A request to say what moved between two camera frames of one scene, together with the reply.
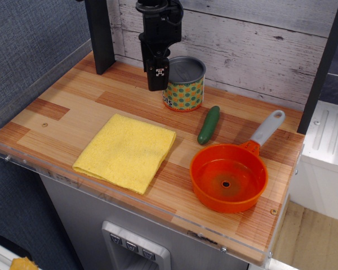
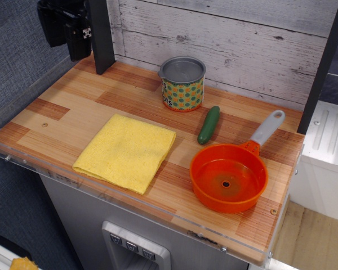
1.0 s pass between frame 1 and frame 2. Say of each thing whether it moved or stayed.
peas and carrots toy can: stayed
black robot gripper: moved
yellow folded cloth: stayed
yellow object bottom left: stayed
